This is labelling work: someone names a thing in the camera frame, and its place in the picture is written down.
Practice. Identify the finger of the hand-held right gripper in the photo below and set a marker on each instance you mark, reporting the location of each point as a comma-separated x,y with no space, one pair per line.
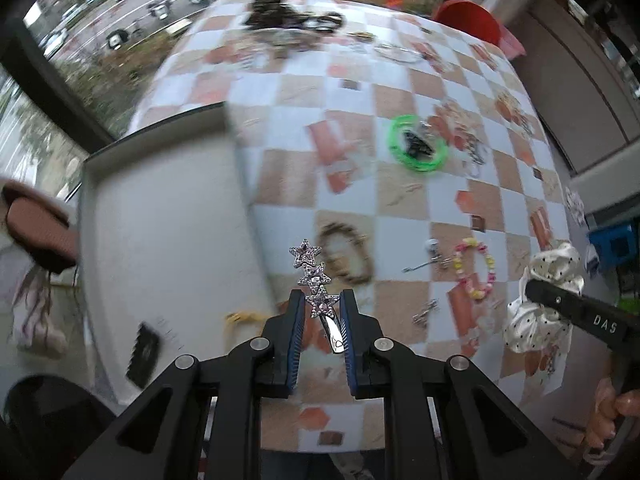
550,297

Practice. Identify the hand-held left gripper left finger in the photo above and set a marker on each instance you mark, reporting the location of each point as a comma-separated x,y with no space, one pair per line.
295,330

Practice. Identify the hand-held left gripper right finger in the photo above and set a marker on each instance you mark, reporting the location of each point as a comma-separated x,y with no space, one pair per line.
349,340

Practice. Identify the cream polka dot scrunchie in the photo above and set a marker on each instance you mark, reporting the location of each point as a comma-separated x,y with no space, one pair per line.
525,325

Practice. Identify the silver star hair clip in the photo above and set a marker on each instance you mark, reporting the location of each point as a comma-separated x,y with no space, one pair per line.
312,275

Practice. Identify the silver rhinestone earring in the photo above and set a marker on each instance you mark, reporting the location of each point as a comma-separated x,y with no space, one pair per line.
422,263

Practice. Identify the round stud earring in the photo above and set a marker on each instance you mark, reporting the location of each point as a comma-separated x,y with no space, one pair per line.
432,246

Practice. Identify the black scalloped hair clip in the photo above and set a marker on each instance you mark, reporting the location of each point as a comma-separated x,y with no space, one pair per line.
142,355

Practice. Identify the grey shallow tray box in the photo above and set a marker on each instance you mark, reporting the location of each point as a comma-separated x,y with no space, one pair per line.
165,240

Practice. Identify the green translucent bangle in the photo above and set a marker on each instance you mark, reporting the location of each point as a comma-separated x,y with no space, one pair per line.
395,146

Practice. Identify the person's right hand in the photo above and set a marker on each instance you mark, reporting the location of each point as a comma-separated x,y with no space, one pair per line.
602,410

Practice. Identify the beige rabbit ear hair clip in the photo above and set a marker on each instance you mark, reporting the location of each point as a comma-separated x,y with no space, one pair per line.
245,316

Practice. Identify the blue plastic stool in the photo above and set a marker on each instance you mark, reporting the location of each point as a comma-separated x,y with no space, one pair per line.
610,245

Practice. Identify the black hair claw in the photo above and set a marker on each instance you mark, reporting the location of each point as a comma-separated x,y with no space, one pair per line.
419,144

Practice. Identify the checkered tablecloth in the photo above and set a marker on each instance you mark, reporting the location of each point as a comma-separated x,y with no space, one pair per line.
350,90

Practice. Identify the pink white towel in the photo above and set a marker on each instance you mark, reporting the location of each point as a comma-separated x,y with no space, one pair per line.
35,320

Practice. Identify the black round stool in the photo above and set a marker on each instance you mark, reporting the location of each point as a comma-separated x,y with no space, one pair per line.
50,425

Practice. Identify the brown slipper pink sole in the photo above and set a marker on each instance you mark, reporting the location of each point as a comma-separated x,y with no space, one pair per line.
40,235
20,191

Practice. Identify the silver hoop bangle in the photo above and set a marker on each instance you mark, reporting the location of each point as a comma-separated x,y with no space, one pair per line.
397,55

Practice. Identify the red plastic chair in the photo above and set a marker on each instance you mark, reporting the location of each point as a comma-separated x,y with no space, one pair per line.
470,20

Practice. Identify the leopard print scrunchie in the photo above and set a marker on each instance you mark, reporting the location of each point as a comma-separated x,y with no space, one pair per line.
270,7

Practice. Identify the black window frame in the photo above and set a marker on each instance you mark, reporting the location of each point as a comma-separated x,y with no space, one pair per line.
45,87

